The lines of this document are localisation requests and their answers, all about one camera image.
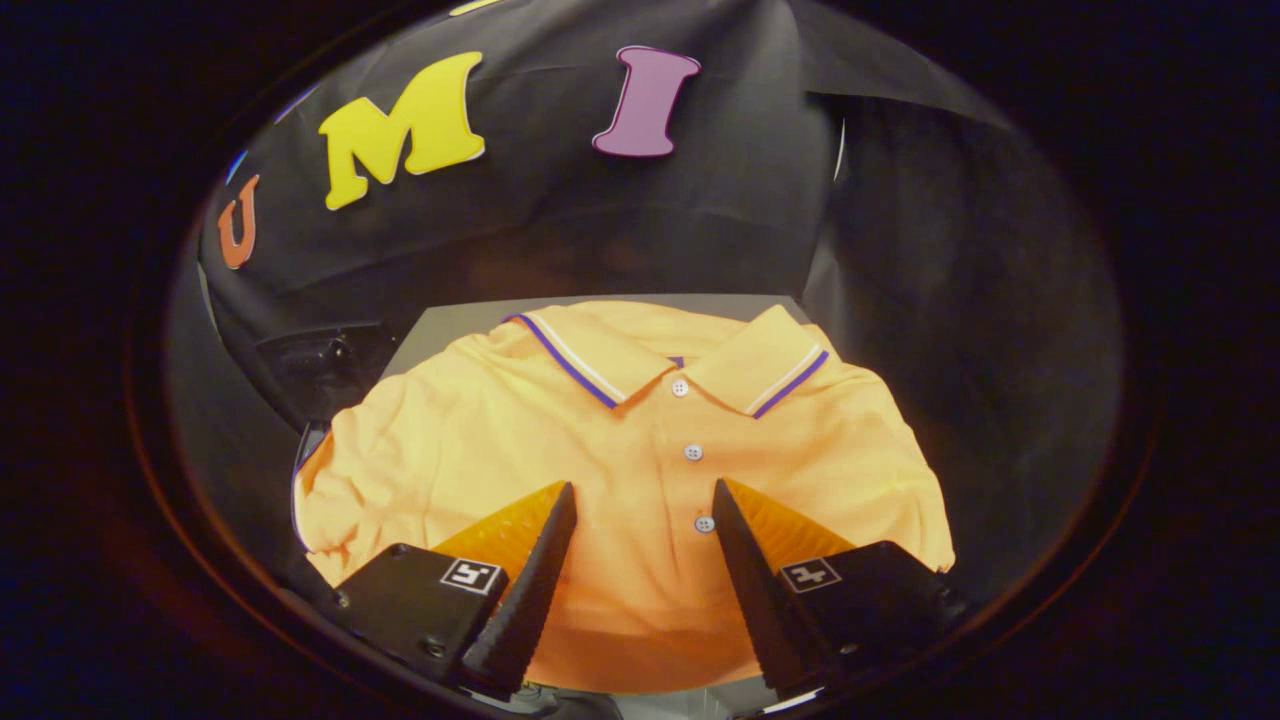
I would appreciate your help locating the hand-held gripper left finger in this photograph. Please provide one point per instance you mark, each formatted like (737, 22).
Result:
(525, 600)

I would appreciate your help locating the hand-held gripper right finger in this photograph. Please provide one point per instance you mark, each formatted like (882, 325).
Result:
(755, 590)

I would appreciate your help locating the orange polo shirt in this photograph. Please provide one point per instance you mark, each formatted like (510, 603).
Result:
(640, 560)

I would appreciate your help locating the white cabinet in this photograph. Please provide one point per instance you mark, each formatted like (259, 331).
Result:
(450, 325)

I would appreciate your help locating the black backdrop cloth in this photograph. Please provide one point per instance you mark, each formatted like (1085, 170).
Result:
(600, 220)

